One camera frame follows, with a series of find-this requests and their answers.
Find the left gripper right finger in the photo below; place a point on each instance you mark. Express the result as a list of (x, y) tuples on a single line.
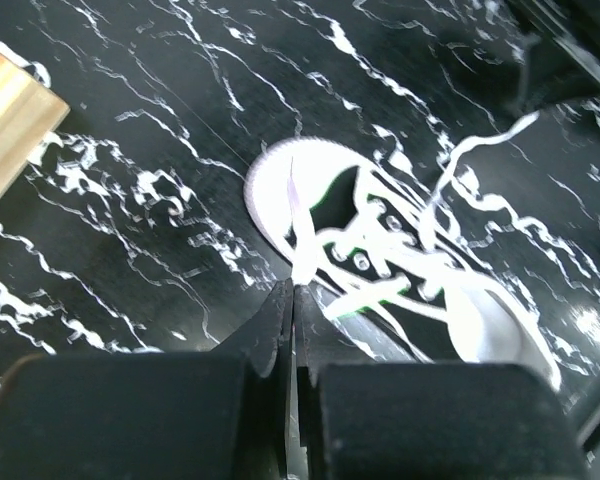
[(433, 421)]

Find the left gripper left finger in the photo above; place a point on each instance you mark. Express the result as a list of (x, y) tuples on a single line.
[(220, 414)]

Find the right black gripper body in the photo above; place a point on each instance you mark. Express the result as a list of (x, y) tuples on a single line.
[(561, 52)]

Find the white sneaker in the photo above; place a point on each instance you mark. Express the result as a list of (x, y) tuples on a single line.
[(343, 222)]

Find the black marble mat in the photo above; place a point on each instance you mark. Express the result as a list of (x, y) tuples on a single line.
[(129, 233)]

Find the wooden tray rack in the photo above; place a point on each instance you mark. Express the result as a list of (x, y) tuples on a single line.
[(28, 112)]

